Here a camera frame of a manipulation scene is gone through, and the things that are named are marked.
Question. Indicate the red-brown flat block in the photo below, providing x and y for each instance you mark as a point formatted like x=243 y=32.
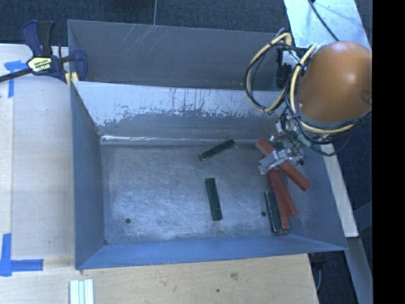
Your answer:
x=295 y=176
x=284 y=223
x=286 y=198

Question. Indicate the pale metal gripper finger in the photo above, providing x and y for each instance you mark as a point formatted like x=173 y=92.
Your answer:
x=276 y=142
x=271 y=162

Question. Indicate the dark green flat block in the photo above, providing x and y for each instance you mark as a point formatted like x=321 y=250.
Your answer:
x=214 y=199
x=273 y=214
x=217 y=150

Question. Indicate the black cylinder on white bracket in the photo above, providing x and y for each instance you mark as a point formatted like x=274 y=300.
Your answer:
x=283 y=74

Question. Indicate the grey metal bin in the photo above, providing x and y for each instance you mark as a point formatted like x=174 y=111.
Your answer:
x=164 y=182

